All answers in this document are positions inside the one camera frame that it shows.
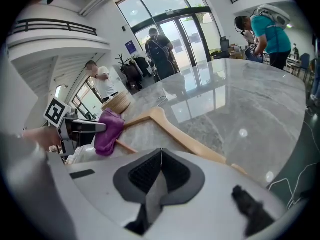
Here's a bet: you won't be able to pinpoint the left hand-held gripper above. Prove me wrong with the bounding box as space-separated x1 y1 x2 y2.
43 96 108 157

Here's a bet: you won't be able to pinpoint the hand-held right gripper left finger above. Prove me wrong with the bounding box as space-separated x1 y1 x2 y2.
65 147 163 240

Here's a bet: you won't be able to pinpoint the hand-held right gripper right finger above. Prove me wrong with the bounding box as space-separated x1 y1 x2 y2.
147 147 291 240

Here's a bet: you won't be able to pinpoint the purple cloth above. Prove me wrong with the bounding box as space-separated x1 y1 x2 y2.
94 108 125 157

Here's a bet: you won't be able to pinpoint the person's left forearm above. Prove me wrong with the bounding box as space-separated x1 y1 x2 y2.
21 125 63 152

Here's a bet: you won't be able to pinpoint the round bamboo basket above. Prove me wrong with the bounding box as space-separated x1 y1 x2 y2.
100 91 132 114

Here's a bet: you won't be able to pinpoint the blue poster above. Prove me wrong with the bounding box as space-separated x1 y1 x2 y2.
124 40 137 55

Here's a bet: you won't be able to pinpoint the glass entrance doors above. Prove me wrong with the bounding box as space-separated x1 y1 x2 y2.
115 0 223 71

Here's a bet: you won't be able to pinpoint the black office chair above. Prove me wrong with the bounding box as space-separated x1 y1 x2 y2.
219 36 231 59

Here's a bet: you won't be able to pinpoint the white hard-shell backpack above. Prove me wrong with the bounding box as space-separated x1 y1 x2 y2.
256 3 291 30

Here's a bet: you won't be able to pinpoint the left hand-held gripper camera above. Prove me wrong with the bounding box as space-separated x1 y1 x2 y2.
64 108 79 121

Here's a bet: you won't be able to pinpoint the coat rack with dark jackets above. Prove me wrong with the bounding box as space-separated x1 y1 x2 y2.
123 55 151 92

